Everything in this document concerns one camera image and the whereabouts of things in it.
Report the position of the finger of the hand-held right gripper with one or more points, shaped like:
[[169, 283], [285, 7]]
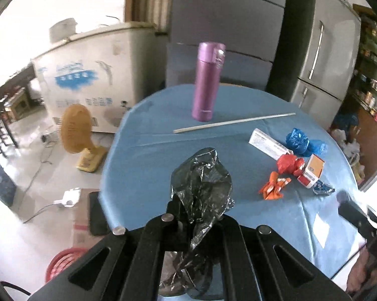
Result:
[[354, 213]]

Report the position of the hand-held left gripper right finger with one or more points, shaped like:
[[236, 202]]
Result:
[[229, 235]]

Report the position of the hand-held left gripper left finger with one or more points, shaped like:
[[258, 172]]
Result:
[[172, 222]]

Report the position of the blue wrapper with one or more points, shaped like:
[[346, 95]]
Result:
[[322, 188]]

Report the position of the black plastic bag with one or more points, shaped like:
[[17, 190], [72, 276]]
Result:
[[201, 182]]

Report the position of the orange and white medicine box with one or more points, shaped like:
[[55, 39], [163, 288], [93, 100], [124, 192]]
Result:
[[313, 167]]

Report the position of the red plastic bag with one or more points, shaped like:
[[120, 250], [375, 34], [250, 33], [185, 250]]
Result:
[[287, 163]]

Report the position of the red plastic basket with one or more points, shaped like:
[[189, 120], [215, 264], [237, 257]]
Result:
[[61, 263]]

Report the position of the person's right hand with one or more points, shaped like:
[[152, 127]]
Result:
[[364, 272]]

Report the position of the orange crumpled wrapper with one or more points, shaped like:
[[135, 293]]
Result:
[[271, 189]]

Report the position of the white plastic bag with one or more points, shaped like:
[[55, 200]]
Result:
[[346, 144]]

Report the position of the blue tablecloth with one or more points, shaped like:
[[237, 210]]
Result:
[[163, 150]]

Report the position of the blue plastic bag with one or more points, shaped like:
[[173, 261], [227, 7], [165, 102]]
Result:
[[296, 141], [318, 147]]

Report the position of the cardboard box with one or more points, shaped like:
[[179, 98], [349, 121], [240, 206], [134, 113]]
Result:
[[82, 225]]

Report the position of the large blue sack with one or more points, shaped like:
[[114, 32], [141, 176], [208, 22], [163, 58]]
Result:
[[346, 121]]

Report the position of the long white carton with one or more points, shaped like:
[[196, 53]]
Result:
[[265, 141]]

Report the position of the white power strip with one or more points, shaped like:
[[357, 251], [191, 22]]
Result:
[[70, 197]]

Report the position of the long white stick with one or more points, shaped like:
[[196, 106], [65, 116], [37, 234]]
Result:
[[232, 122]]

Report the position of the yellow electric fan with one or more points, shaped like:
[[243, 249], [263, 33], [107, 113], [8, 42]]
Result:
[[75, 128]]

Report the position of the purple thermos bottle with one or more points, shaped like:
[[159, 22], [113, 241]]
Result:
[[205, 84]]

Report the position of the shelf of packaged goods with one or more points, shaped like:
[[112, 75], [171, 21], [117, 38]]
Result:
[[375, 69]]

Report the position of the silver refrigerator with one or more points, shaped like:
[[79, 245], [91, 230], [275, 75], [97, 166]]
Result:
[[326, 53]]

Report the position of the white chest freezer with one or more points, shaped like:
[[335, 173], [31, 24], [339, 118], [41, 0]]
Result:
[[113, 69]]

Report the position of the blue waste bin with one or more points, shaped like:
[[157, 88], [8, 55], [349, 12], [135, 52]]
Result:
[[0, 185]]

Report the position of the dark wooden chair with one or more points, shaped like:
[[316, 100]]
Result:
[[0, 134]]

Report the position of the dark wooden table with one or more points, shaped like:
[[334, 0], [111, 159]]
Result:
[[16, 81]]

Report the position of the grey stacked cabinet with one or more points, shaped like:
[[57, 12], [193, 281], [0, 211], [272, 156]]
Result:
[[223, 15]]

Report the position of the white rice cooker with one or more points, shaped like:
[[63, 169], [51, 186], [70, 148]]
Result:
[[63, 29]]

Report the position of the striped wooden panel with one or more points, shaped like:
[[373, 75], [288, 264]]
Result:
[[144, 0]]

